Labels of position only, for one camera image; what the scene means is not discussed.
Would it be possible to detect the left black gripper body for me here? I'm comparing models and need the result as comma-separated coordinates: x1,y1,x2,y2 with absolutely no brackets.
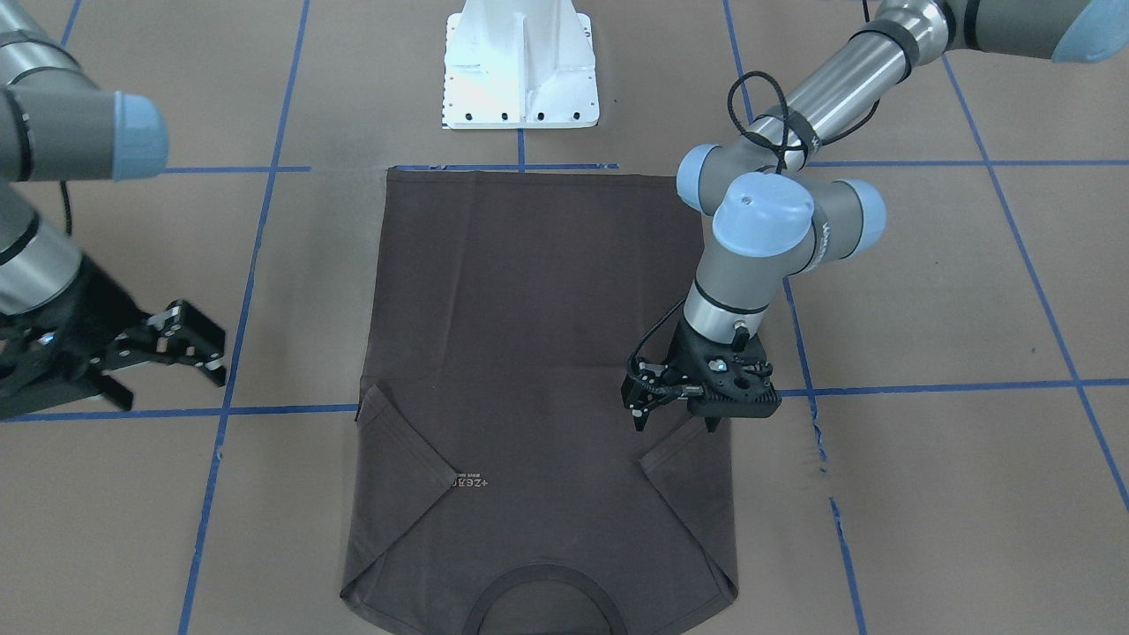
662,320,751,400

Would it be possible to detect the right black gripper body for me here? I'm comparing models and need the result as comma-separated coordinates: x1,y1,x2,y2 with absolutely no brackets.
1,256,149,419

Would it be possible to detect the brown t-shirt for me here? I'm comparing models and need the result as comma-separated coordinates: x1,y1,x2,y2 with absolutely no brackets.
340,169,738,634

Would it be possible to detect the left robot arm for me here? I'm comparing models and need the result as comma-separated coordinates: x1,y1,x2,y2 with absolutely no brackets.
620,1,1126,430

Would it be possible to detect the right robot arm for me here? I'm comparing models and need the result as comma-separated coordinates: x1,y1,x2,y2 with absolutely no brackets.
1,5,227,418

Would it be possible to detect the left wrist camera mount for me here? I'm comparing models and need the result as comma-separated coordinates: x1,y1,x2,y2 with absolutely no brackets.
683,337,782,419

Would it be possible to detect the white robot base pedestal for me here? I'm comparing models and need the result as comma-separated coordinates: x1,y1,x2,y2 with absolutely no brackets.
441,1,601,130

